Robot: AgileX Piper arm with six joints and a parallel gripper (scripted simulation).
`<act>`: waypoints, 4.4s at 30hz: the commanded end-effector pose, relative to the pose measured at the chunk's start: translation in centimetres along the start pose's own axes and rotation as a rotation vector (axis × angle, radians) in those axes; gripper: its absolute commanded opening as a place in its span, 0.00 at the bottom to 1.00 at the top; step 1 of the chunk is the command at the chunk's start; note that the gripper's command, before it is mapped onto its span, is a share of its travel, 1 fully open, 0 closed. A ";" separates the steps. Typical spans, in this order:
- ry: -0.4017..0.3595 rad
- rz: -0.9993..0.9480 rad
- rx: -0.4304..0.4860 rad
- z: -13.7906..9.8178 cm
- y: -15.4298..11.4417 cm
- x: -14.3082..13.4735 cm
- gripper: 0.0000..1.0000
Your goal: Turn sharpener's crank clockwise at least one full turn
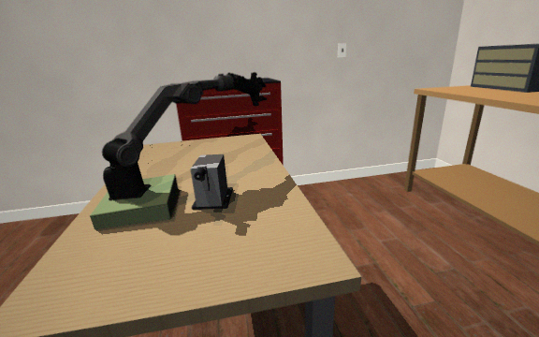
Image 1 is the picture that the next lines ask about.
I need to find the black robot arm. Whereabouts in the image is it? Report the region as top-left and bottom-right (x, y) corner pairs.
(102, 73), (254, 200)

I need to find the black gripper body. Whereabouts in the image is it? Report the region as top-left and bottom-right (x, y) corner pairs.
(248, 72), (262, 106)

